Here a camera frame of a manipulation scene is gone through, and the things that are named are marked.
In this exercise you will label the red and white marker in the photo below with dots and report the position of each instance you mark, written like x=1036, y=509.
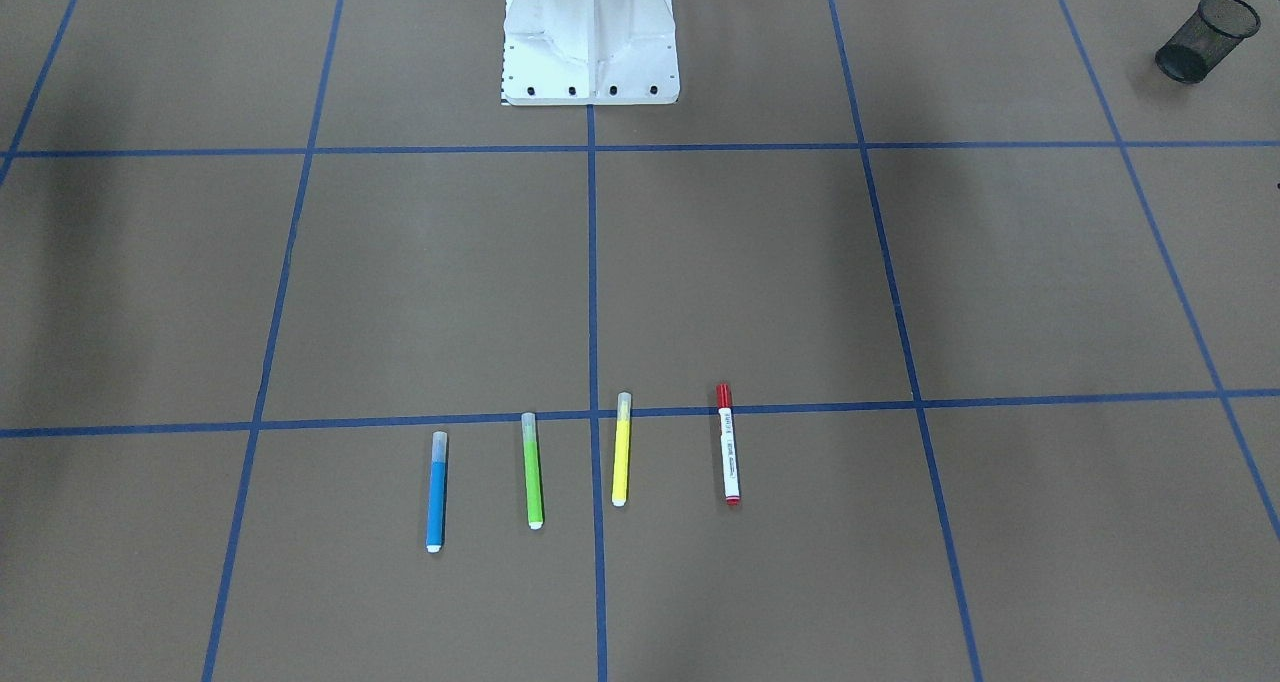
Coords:
x=730, y=475

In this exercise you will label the yellow highlighter marker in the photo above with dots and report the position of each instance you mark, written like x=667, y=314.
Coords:
x=622, y=449

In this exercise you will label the green highlighter marker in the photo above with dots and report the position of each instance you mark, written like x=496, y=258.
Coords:
x=532, y=471

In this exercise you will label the blue highlighter marker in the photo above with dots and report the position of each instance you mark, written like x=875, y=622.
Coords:
x=437, y=493

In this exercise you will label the black mesh cup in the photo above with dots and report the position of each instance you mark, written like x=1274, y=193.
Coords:
x=1215, y=29

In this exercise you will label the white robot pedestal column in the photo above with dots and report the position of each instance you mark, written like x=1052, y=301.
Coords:
x=589, y=52

